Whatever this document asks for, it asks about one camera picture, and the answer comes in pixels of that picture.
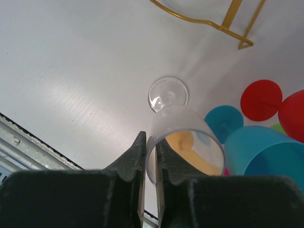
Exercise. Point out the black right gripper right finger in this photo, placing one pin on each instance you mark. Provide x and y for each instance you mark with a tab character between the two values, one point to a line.
188	198

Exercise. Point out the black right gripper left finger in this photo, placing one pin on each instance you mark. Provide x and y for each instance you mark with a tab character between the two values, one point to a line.
112	197

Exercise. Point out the pink wine glass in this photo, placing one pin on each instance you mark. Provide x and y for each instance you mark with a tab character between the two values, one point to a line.
226	172

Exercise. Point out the orange wine glass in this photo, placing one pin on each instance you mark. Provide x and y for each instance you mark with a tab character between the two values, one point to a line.
182	143

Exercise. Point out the clear wine glass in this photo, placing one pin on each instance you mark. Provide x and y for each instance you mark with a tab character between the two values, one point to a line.
168	97

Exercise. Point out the blue wine glass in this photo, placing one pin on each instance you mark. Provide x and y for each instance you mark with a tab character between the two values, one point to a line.
255	149

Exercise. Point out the green wine glass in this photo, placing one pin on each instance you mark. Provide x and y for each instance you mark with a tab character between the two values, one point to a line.
278	127

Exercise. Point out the red wine glass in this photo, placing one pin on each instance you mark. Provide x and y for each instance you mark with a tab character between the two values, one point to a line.
262	99

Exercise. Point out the aluminium frame rail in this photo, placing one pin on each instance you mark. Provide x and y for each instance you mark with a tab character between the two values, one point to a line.
22	151

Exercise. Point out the gold wire glass rack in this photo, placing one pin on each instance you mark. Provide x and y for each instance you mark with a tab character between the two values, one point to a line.
244	42

